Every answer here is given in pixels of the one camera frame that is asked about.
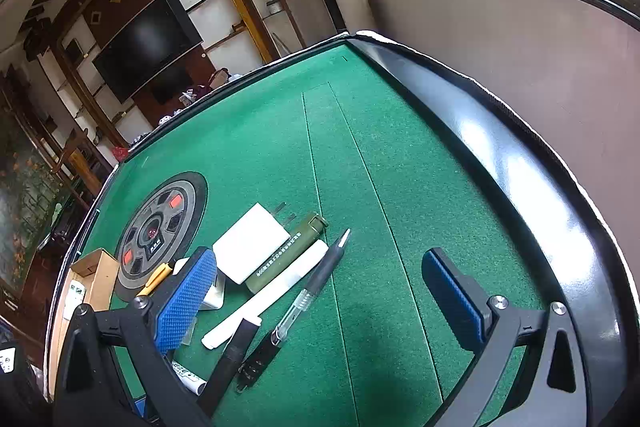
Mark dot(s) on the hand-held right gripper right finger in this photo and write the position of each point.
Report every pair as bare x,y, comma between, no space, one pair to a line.
455,302

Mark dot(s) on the white plastic stick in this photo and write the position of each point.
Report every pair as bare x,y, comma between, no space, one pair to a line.
280,289

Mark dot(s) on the cardboard box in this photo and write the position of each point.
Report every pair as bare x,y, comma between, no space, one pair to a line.
97,277

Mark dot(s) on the round table control panel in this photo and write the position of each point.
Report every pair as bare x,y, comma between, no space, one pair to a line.
160,207

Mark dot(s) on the wooden chair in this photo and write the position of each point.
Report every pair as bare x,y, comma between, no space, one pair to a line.
75,162

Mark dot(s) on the white printed marker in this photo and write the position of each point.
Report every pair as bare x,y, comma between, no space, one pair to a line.
189,378

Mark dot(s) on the black and clear gel pen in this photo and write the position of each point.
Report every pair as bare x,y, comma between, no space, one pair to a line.
320,272

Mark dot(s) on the landscape wall painting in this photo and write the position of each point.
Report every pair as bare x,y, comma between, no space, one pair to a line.
20,207

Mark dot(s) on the black marker with pink end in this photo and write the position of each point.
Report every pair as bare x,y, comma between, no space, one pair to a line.
230,369

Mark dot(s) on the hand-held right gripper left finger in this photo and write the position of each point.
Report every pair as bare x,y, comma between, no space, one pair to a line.
185,302

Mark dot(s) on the black flat television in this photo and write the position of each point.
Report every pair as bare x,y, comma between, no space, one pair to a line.
145,47

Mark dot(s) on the white charger adapter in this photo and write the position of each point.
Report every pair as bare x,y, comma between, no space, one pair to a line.
250,247

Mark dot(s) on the yellow utility knife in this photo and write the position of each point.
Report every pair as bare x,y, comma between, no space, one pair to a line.
156,278

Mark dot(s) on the silver flat object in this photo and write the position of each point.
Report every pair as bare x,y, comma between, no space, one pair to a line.
214,294

